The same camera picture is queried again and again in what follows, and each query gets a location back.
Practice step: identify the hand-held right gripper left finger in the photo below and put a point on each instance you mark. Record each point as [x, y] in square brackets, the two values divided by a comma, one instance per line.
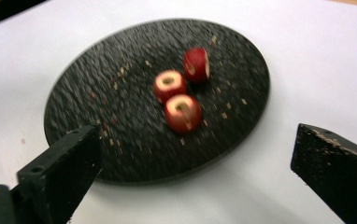
[58, 174]

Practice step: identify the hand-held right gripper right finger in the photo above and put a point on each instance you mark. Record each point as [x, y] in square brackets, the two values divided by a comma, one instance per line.
[341, 174]

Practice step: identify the round black slate plate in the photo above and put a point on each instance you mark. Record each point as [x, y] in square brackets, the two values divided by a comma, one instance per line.
[105, 109]

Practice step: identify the red hawthorn piece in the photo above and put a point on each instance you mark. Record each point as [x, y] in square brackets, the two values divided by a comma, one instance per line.
[169, 86]
[196, 65]
[182, 115]

